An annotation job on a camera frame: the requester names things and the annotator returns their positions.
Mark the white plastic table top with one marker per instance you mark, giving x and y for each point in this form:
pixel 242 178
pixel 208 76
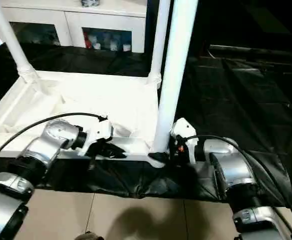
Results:
pixel 85 90

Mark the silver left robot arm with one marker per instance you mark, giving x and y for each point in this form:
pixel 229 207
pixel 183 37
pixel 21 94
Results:
pixel 55 135

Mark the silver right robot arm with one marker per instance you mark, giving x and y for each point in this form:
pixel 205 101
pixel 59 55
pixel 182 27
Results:
pixel 233 165

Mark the black glossy mat cloth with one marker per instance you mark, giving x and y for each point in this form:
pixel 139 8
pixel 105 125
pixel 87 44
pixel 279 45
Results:
pixel 248 100

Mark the grey rounded object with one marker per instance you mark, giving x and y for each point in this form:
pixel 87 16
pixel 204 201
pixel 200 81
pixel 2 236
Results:
pixel 89 236

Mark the white jar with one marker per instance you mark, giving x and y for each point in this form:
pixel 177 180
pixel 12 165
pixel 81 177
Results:
pixel 126 47

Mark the white glass door cabinet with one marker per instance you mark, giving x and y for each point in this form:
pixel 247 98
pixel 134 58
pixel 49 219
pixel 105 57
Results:
pixel 73 15

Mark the dark patterned bundle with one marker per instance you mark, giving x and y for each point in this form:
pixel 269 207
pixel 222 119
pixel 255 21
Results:
pixel 90 2

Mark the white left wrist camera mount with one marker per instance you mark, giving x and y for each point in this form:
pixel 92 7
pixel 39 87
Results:
pixel 98 131

